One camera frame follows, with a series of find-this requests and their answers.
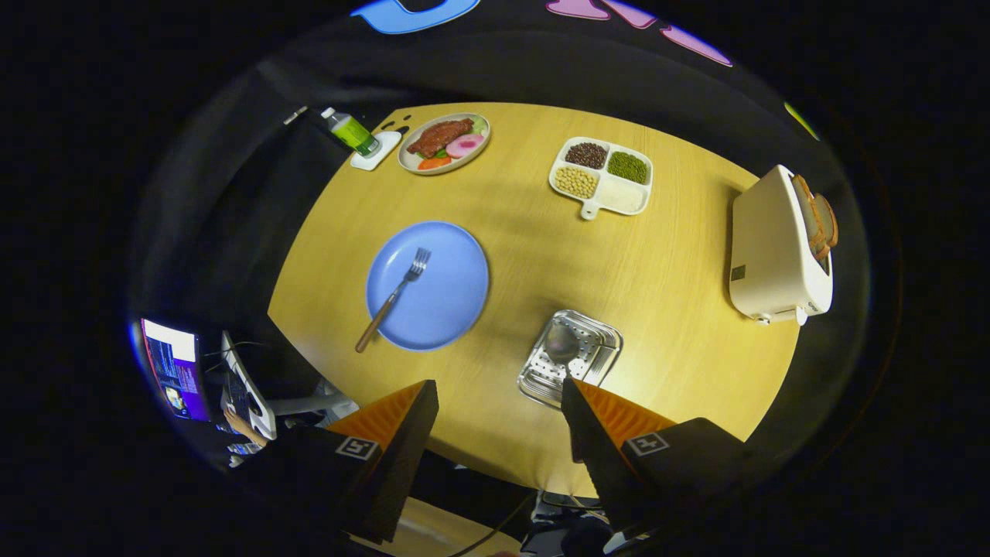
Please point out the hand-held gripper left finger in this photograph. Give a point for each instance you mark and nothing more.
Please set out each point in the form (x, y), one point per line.
(402, 456)

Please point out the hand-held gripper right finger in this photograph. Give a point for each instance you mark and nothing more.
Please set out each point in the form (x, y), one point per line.
(599, 456)

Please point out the blue plate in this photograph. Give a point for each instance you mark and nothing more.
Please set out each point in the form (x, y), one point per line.
(448, 302)

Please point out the computer monitor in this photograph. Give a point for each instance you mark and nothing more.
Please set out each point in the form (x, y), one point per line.
(178, 367)

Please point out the white divided tray of beans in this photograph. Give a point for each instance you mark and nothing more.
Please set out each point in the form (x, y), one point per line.
(619, 197)

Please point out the white toaster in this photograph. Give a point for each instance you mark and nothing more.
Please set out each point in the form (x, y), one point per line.
(773, 255)

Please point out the white square coaster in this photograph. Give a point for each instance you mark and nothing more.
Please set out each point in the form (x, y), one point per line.
(384, 155)

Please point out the toast slice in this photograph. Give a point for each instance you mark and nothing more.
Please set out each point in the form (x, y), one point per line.
(808, 220)
(829, 224)

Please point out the round plate of toy food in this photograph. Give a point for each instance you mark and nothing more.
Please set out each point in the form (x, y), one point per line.
(445, 143)

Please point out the green drink bottle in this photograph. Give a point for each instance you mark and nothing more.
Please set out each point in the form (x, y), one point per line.
(352, 133)

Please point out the silver cloth clip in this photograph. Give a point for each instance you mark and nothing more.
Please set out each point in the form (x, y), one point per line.
(295, 115)

